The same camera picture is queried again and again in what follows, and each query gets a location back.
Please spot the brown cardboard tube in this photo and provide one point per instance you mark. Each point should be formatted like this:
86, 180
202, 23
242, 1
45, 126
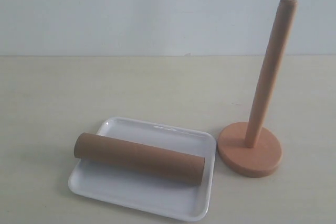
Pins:
142, 158

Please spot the white rectangular tray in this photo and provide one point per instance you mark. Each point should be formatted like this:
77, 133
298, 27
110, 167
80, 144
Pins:
147, 193

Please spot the wooden paper towel holder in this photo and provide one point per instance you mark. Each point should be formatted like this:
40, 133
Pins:
247, 147

